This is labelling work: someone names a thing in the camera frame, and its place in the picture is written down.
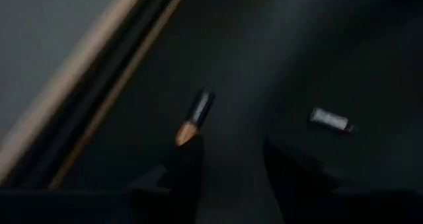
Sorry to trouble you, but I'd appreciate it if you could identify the silver battery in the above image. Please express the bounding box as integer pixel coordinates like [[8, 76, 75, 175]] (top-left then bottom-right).
[[309, 106, 357, 133]]

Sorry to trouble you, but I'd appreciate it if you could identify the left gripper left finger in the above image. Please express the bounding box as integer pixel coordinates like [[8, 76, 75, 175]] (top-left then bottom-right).
[[158, 136, 205, 224]]

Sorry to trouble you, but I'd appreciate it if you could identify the copper-top black battery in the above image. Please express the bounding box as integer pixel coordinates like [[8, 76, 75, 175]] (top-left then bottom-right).
[[174, 89, 216, 148]]

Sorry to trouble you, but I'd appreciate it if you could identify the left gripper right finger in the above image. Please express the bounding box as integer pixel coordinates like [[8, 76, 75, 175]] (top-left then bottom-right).
[[264, 139, 341, 224]]

